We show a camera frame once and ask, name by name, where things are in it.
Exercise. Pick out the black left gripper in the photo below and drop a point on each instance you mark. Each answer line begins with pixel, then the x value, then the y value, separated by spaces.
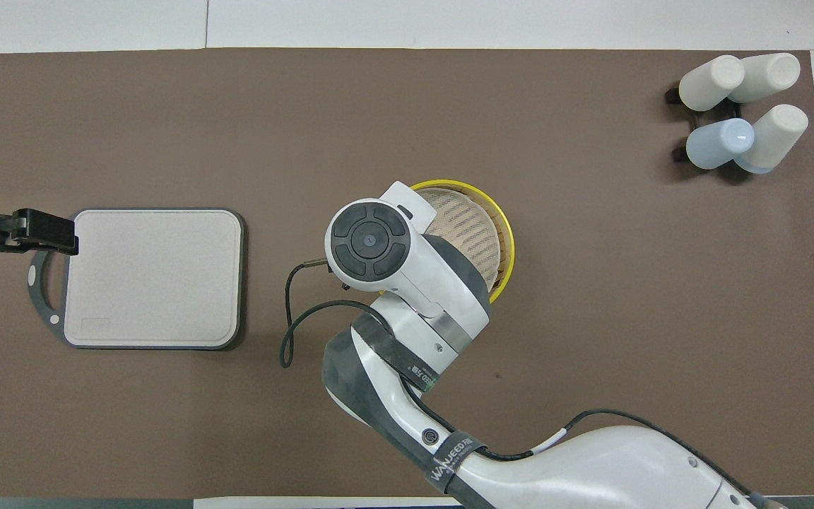
pixel 43 230

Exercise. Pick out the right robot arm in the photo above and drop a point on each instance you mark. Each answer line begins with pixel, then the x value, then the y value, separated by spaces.
pixel 407 283

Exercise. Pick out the white mesh steamer liner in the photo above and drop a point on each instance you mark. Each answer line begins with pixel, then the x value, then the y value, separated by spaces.
pixel 470 233

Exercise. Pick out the yellow round steamer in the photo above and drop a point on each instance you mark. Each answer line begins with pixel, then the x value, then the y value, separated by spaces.
pixel 509 247

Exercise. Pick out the white grey-rimmed cutting board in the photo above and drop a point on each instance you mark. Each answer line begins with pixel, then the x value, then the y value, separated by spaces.
pixel 160 283

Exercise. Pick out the brown table mat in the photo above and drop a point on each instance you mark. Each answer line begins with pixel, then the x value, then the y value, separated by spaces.
pixel 591 318

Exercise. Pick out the black cup rack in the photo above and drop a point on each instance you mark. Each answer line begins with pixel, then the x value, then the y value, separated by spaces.
pixel 677 154

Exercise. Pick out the white plastic cup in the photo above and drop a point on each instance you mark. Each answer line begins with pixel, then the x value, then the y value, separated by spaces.
pixel 778 134
pixel 771 74
pixel 707 85

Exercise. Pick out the light blue plastic cup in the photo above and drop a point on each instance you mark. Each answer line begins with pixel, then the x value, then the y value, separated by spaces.
pixel 718 145

